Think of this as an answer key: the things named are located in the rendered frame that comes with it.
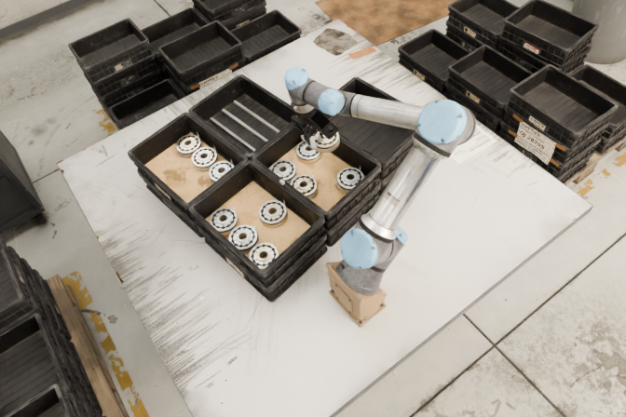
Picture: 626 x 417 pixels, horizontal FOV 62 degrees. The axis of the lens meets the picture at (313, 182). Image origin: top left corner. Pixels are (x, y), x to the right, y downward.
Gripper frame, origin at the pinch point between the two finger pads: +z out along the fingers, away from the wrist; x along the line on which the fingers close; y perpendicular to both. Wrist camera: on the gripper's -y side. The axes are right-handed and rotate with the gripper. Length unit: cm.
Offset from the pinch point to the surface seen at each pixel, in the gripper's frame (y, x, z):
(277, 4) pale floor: 196, -132, 120
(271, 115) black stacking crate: 38.6, -6.3, 18.5
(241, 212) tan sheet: 10.5, 35.2, 12.2
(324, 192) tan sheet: -6.7, 8.7, 16.1
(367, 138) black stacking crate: -1.4, -22.1, 20.7
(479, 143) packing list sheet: -32, -56, 39
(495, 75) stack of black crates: 0, -127, 82
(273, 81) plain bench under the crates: 66, -29, 35
